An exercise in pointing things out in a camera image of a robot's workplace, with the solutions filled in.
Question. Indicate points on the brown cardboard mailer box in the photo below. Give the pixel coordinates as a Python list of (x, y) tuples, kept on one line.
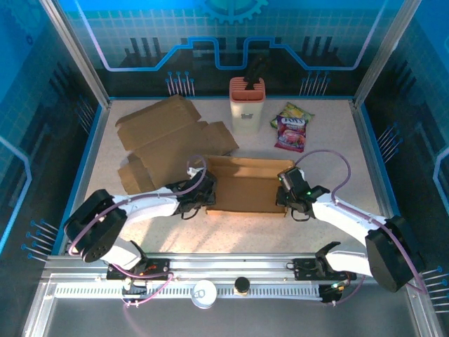
[(245, 193), (158, 140)]

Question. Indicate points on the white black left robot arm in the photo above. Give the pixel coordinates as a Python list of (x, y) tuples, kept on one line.
[(94, 228)]

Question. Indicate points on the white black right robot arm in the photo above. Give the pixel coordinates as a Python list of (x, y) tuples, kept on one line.
[(393, 252)]

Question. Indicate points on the purple candy bag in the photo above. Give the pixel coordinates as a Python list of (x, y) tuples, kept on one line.
[(291, 133)]

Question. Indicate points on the cream knife block orange top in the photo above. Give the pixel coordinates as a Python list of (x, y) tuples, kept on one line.
[(245, 119)]

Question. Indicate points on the yellow green candy bag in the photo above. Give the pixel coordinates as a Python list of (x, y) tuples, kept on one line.
[(298, 110)]

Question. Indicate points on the black round knob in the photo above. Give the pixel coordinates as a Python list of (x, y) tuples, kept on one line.
[(242, 283)]

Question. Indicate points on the small black electronics module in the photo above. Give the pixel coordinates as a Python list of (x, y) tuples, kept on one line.
[(135, 289), (333, 291)]

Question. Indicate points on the white round lid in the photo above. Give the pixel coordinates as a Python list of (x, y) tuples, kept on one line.
[(207, 298)]

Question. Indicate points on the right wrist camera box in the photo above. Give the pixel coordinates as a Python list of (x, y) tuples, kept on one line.
[(293, 180)]

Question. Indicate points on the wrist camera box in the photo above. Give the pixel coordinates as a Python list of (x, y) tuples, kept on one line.
[(293, 180), (193, 172)]

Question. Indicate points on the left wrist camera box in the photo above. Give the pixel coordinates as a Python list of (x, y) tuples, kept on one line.
[(193, 172)]

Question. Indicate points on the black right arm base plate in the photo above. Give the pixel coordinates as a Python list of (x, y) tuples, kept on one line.
[(305, 268)]

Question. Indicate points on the aluminium mounting rail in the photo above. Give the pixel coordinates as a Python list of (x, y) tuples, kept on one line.
[(228, 270)]

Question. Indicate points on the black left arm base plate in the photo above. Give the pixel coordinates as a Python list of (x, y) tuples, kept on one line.
[(159, 268)]

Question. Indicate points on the aluminium frame post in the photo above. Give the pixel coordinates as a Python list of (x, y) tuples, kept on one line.
[(77, 52), (382, 52)]

